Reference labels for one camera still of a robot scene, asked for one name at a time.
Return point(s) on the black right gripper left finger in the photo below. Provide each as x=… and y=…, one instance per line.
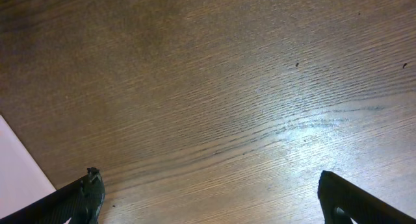
x=77, y=203

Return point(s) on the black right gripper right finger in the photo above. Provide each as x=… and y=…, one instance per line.
x=343, y=202

